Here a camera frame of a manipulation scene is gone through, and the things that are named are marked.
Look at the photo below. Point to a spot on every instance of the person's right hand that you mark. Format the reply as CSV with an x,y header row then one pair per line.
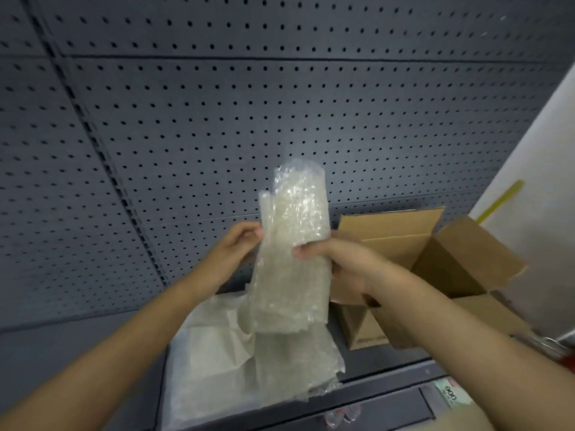
x,y
350,269

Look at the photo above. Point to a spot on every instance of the person's left hand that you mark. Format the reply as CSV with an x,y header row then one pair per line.
x,y
231,253

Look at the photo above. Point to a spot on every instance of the person's left thumb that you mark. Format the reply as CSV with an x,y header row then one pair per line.
x,y
249,229

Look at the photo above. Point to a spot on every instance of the person's right thumb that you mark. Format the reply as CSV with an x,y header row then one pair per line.
x,y
312,251

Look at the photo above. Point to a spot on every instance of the clear bubble wrap sheet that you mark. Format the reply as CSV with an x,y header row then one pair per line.
x,y
292,264

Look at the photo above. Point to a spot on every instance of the person's left forearm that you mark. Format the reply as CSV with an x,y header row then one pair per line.
x,y
112,354

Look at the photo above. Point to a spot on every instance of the person's right forearm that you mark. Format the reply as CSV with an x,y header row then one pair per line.
x,y
471,354

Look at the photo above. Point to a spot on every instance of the grey perforated pegboard panel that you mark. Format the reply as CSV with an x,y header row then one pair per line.
x,y
224,107

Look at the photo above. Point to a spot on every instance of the white translucent plastic sheet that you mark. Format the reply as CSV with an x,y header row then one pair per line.
x,y
215,354

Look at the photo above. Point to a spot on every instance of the open brown cardboard box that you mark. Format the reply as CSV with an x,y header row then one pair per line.
x,y
453,260

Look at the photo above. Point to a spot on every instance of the small clear bottles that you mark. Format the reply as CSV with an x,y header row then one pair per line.
x,y
342,415

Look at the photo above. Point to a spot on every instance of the yellow strip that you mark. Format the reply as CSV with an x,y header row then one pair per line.
x,y
501,201

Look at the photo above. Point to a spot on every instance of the white and green shelf label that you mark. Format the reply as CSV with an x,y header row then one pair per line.
x,y
451,392

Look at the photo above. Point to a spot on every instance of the grey metal shelf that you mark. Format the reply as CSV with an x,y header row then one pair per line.
x,y
27,354

